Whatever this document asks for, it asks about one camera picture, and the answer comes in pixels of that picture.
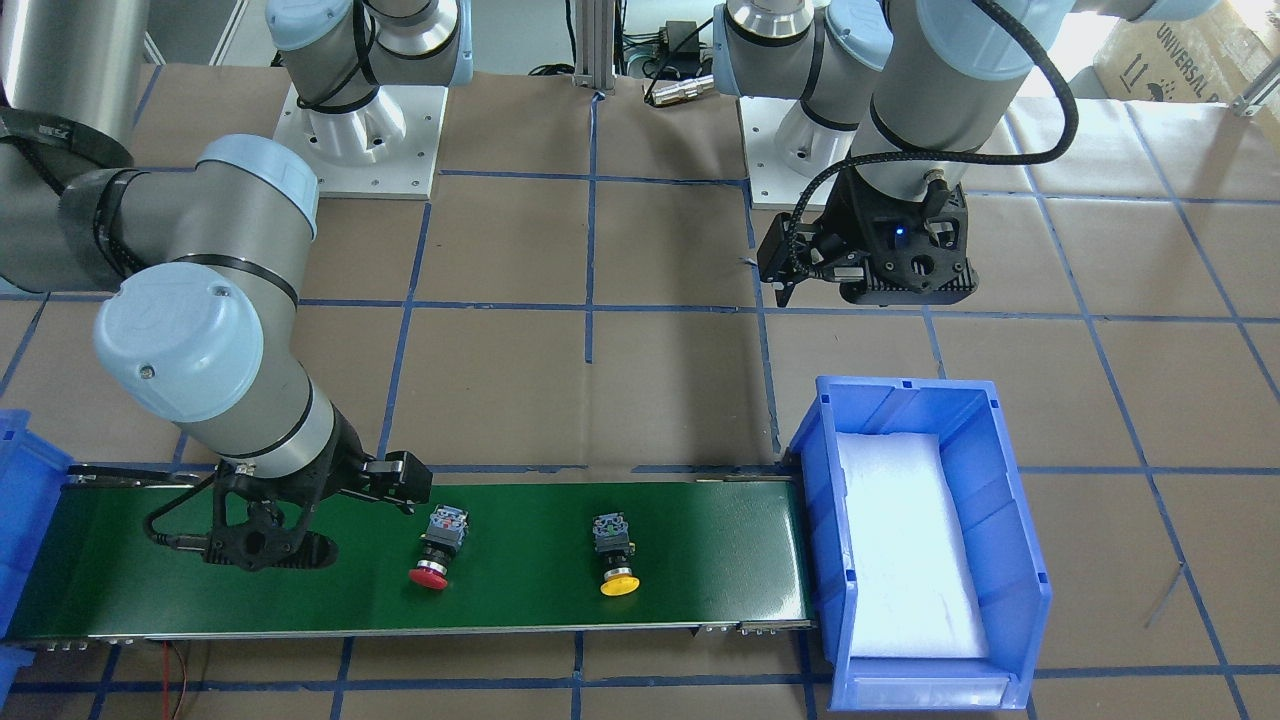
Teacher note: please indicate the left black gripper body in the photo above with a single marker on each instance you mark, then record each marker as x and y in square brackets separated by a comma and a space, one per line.
[848, 224]

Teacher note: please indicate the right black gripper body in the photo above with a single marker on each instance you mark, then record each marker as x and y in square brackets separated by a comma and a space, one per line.
[349, 455]

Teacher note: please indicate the red push button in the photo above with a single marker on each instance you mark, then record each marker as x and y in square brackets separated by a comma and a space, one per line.
[441, 541]

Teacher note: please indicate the yellow push button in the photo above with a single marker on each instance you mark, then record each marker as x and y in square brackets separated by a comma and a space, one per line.
[613, 545]

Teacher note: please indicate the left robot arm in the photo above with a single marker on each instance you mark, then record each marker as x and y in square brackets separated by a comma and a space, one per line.
[920, 87]

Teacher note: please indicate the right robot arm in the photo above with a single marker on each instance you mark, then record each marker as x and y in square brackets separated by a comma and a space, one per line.
[202, 268]

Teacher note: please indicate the green conveyor belt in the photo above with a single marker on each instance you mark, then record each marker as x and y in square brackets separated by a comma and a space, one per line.
[519, 557]

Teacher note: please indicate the black power adapter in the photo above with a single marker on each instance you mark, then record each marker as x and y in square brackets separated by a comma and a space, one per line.
[679, 50]

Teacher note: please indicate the blue plastic bin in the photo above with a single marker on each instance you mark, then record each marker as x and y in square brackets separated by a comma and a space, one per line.
[32, 474]
[1004, 555]

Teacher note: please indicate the white foam pad bin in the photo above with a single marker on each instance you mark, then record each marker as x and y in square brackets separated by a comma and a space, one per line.
[916, 596]

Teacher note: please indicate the cardboard box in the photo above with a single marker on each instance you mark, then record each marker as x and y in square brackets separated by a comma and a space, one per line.
[1208, 59]

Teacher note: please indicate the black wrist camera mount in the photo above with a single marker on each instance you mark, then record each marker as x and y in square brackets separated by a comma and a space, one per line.
[914, 252]

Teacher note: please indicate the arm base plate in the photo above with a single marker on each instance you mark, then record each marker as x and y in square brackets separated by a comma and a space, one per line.
[386, 150]
[785, 149]

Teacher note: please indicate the aluminium frame post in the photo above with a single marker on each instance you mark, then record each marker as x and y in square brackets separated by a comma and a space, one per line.
[596, 27]

